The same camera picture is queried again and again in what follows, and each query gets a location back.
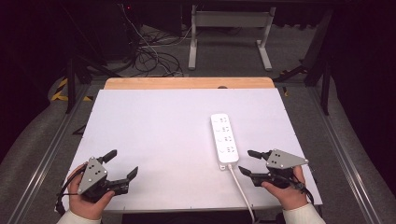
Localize left hand-held gripper black cable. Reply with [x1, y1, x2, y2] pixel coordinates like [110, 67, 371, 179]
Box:
[54, 169, 87, 216]

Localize white power strip cable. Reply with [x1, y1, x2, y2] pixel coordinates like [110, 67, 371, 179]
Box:
[227, 163, 258, 224]

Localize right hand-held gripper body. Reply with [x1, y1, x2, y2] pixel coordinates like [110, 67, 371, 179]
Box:
[249, 148, 310, 189]

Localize person's left hand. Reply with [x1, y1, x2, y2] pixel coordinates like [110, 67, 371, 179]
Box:
[67, 162, 116, 221]

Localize hand-held gripper black cable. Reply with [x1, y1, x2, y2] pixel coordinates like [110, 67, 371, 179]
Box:
[279, 174, 316, 205]
[54, 169, 87, 216]

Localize yellow black hazard tape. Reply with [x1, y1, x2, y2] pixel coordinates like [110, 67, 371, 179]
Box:
[50, 77, 93, 103]

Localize tangle of black floor cables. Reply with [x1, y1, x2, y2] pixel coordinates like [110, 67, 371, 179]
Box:
[123, 24, 200, 78]

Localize black metal stand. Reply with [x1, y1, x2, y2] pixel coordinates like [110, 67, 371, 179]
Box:
[274, 8, 332, 117]
[64, 55, 123, 115]

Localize white board sheet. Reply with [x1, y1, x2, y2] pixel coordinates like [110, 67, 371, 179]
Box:
[62, 88, 323, 213]

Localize white power strip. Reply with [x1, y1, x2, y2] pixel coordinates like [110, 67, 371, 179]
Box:
[210, 113, 240, 171]

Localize aluminium floor rail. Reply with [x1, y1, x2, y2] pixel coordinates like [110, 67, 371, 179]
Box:
[309, 88, 385, 224]
[6, 82, 94, 224]

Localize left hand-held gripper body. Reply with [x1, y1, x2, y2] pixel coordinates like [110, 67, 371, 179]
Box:
[77, 156, 130, 203]

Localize white metal stand frame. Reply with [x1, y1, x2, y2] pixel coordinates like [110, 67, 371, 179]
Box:
[188, 4, 277, 72]

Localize right hand-held gripper black cable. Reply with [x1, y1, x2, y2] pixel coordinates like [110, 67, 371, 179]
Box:
[279, 174, 316, 205]

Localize person's right hand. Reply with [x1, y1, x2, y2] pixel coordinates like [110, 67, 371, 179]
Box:
[261, 165, 310, 211]

